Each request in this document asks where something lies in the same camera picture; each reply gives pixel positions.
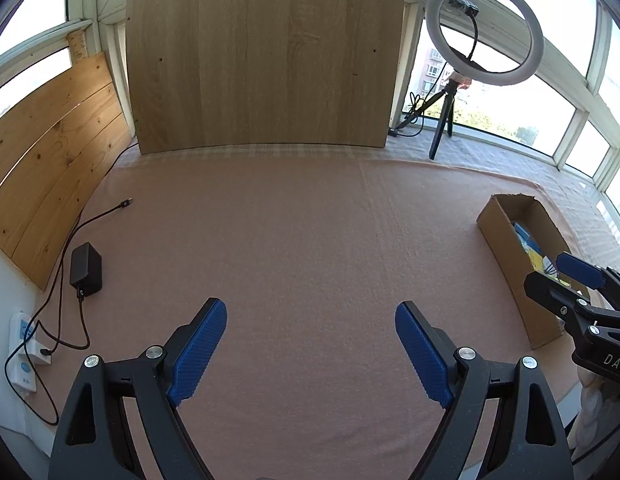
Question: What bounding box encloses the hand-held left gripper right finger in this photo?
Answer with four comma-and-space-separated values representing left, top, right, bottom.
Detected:
394, 301, 575, 480

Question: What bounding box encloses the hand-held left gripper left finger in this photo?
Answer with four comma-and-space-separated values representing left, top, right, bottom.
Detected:
48, 297, 229, 480

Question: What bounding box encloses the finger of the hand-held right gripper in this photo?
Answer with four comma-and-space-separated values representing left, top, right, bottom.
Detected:
556, 252, 620, 312
523, 272, 620, 346

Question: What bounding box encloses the cardboard box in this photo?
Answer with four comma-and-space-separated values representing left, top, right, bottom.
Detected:
477, 193, 591, 350

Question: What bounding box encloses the cream fluffy cloth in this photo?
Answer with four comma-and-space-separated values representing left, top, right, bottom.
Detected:
572, 372, 618, 461

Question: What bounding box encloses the black power adapter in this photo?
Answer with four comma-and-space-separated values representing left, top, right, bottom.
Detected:
70, 241, 104, 297

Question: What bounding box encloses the pink blanket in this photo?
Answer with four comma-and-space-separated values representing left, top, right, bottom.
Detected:
24, 152, 591, 480

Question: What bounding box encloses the white power strip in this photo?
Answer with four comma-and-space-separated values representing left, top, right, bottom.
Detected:
8, 312, 54, 395

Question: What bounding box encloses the black tripod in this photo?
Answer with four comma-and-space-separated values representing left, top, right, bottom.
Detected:
394, 72, 475, 161

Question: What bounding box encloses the pine plank panel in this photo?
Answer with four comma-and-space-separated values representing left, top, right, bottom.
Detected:
0, 52, 133, 291

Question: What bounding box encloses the light wooden board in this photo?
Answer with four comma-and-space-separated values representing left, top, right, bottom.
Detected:
126, 0, 407, 156

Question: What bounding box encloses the black charging cable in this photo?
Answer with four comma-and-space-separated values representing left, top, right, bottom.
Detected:
4, 198, 136, 427

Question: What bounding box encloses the black cable with inline controller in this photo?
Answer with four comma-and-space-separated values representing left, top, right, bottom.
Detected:
386, 91, 433, 139

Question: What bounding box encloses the white ring light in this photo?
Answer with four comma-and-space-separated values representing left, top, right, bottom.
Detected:
425, 0, 546, 87

